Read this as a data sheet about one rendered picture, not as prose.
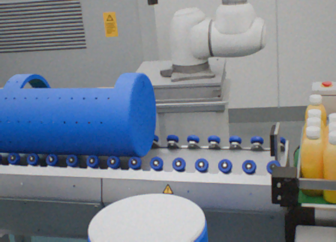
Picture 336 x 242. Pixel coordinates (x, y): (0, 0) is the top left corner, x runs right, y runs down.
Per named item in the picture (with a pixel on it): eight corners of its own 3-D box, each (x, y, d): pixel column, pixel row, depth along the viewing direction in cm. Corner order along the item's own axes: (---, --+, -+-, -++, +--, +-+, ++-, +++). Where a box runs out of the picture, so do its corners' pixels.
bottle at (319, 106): (324, 147, 194) (325, 96, 188) (327, 155, 188) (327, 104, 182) (304, 148, 196) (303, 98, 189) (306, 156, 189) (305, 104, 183)
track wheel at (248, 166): (242, 160, 173) (242, 158, 171) (257, 160, 172) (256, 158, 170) (242, 174, 172) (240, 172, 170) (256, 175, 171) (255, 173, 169)
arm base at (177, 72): (159, 71, 242) (158, 59, 240) (209, 66, 243) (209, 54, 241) (161, 83, 225) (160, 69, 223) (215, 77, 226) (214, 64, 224)
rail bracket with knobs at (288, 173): (274, 193, 167) (273, 163, 163) (299, 194, 165) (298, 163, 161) (271, 210, 158) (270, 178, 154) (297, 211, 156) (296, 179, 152)
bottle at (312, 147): (300, 196, 164) (299, 137, 158) (302, 185, 170) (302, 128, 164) (324, 197, 162) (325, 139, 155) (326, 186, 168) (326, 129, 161)
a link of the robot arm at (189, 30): (176, 56, 242) (172, 5, 234) (217, 55, 236) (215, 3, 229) (166, 66, 227) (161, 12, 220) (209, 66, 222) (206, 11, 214)
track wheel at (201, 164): (194, 161, 177) (192, 160, 176) (207, 157, 177) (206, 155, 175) (197, 174, 176) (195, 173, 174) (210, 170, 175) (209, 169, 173)
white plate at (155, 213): (158, 183, 150) (158, 187, 150) (67, 222, 134) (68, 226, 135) (228, 220, 129) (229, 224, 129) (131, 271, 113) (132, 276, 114)
